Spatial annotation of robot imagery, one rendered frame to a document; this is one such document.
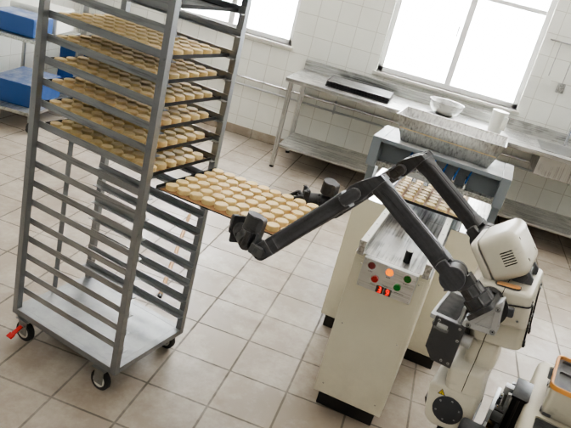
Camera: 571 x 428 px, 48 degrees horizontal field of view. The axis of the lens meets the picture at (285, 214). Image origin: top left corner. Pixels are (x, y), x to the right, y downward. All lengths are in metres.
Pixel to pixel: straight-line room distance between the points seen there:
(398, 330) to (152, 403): 1.13
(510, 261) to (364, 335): 1.05
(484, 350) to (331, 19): 4.83
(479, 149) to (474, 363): 1.38
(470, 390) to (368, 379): 0.87
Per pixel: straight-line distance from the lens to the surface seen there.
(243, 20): 2.68
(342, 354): 3.03
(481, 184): 3.42
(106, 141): 2.75
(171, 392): 3.08
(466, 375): 2.25
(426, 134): 3.36
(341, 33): 6.59
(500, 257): 2.08
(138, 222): 2.54
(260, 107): 6.88
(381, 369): 3.01
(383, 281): 2.78
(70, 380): 3.08
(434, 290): 3.55
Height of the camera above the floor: 1.95
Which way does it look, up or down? 22 degrees down
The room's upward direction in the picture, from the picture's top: 15 degrees clockwise
